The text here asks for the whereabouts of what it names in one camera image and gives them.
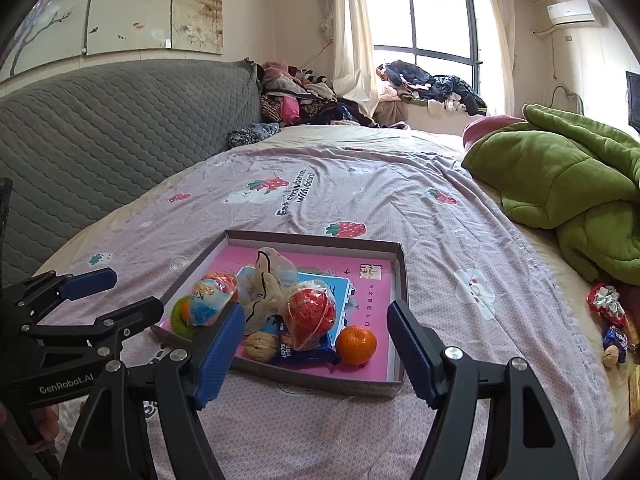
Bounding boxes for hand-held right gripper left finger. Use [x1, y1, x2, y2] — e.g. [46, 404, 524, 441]
[59, 302, 246, 480]

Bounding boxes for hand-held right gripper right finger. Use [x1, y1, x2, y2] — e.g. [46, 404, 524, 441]
[387, 300, 581, 480]

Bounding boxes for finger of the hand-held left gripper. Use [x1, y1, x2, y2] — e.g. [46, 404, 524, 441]
[0, 267, 118, 327]
[20, 296, 165, 367]

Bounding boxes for green fuzzy ring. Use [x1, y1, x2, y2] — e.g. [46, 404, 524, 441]
[171, 296, 211, 341]

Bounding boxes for blue white snack bag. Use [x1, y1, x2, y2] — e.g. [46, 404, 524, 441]
[192, 271, 240, 328]

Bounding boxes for cream sheer scrunchie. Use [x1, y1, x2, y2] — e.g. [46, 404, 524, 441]
[237, 246, 301, 333]

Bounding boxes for blue cookie packet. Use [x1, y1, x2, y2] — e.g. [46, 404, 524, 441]
[272, 320, 342, 367]

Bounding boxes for grey cardboard tray box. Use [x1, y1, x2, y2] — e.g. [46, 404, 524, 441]
[151, 230, 407, 398]

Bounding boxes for red clear-wrapped snack bag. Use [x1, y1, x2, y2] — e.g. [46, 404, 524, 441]
[284, 280, 338, 352]

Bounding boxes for person's left hand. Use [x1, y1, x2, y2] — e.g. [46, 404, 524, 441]
[27, 402, 62, 453]

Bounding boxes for pink workbook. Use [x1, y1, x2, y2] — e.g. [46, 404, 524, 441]
[162, 245, 398, 383]

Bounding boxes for grey quilted headboard cover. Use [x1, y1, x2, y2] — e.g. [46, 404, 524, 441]
[0, 58, 262, 281]

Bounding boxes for pink strawberry printed bedsheet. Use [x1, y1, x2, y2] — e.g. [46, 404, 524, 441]
[30, 127, 621, 480]

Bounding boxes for red white candy wrapper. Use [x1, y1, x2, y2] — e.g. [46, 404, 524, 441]
[586, 283, 627, 328]

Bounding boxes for blue candy wrapper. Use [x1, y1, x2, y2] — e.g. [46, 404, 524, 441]
[602, 326, 629, 363]

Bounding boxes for dark floral cloth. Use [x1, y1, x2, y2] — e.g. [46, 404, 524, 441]
[227, 122, 281, 150]

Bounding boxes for green fleece blanket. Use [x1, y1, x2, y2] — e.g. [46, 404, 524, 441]
[461, 104, 640, 286]

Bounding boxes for yellow snack packet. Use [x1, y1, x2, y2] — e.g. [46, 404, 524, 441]
[627, 364, 640, 418]

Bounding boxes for dark pink blanket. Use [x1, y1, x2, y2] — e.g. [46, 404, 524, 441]
[462, 115, 526, 153]

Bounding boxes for dark clothes on windowsill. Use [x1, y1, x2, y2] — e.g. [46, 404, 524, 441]
[375, 60, 488, 116]

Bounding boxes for pile of clothes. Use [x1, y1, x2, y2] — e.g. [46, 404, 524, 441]
[257, 60, 381, 128]

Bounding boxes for cream curtain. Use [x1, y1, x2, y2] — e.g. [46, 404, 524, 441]
[330, 0, 381, 116]
[480, 0, 516, 118]

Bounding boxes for window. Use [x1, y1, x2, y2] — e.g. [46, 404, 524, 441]
[362, 0, 483, 111]

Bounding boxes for black television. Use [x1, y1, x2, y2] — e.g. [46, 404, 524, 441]
[625, 71, 640, 133]

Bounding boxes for white air conditioner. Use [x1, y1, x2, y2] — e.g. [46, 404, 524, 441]
[546, 0, 601, 26]

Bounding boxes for floral wall painting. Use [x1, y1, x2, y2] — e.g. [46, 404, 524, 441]
[0, 0, 224, 83]

